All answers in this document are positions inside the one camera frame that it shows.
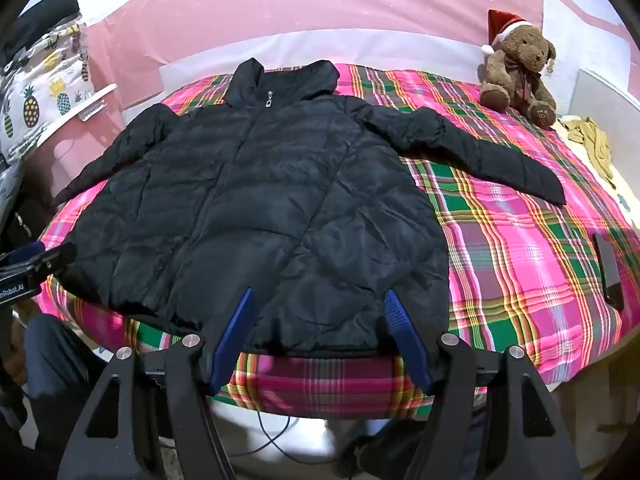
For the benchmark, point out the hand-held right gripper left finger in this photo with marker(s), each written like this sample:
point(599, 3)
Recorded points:
point(234, 335)

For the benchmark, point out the black cloth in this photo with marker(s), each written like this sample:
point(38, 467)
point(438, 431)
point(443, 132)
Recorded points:
point(45, 15)

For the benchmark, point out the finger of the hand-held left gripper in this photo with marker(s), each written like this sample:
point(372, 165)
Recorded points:
point(55, 257)

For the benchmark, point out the brown teddy bear santa hat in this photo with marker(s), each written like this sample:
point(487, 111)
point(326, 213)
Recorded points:
point(520, 60)

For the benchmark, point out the yellow cloth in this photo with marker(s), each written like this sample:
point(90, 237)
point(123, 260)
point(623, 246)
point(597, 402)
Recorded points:
point(595, 145)

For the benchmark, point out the pink green plaid blanket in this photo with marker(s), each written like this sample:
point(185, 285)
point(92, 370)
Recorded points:
point(500, 260)

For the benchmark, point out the pink wall cloth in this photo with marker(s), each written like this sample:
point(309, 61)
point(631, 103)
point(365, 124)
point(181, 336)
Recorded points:
point(300, 0)

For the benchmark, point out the person's leg in jeans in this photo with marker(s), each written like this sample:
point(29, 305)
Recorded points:
point(55, 350)

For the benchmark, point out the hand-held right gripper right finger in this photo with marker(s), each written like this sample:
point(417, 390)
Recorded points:
point(406, 340)

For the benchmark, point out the white board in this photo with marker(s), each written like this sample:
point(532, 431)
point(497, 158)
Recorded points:
point(607, 97)

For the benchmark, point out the pineapple print cloth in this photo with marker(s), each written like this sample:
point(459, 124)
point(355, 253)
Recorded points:
point(45, 85)

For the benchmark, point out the black phone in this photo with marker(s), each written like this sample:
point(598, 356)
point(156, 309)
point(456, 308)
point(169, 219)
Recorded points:
point(609, 270)

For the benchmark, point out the black puffer jacket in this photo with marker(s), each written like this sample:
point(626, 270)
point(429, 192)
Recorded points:
point(250, 210)

